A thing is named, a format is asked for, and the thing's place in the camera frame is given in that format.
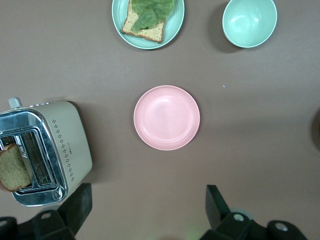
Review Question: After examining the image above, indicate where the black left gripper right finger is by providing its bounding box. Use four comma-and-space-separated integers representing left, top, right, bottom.
199, 184, 254, 240

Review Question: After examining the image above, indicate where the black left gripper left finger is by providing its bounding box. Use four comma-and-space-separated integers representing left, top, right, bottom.
32, 183, 93, 240

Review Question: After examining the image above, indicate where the pink shallow bowl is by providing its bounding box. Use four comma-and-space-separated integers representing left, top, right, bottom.
133, 85, 201, 151

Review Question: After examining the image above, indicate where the beige and chrome toaster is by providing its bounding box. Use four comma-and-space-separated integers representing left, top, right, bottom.
0, 96, 93, 208

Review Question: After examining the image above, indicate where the bread slice in toaster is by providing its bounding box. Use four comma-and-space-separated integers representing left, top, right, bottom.
0, 143, 33, 193

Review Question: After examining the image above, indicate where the toasted bread slice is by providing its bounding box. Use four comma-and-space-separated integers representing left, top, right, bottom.
121, 0, 166, 45

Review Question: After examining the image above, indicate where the green ribbed plate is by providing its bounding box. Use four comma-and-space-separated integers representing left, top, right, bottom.
111, 0, 185, 50

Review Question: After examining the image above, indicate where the green deep bowl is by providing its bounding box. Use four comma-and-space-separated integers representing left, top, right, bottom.
222, 0, 278, 49

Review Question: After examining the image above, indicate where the green lettuce leaf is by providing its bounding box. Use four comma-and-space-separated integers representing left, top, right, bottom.
131, 0, 175, 33

